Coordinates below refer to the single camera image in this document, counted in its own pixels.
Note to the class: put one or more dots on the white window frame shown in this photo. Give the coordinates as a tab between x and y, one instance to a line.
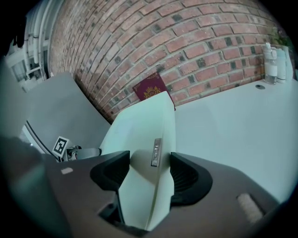
35	46

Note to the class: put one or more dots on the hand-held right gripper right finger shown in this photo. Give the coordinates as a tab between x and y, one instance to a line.
191	179

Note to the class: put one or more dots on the green plant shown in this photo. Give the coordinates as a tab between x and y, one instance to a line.
280	38

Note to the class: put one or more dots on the white bottle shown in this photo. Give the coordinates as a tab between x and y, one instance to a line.
281	67

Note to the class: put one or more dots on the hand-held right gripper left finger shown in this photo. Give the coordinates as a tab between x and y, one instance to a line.
109	173

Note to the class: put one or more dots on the white plant pot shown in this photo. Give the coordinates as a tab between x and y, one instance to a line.
289	62

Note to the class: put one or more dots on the maroon book with gold emblem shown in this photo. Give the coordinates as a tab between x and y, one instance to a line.
151	87

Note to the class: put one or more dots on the white folder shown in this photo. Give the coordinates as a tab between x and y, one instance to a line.
139	130

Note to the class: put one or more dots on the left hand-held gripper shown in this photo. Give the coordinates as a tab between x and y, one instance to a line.
69	151

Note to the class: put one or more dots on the grey board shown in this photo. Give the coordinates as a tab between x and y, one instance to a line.
62	104

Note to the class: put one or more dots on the clear plastic bottle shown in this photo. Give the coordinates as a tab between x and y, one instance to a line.
270	67

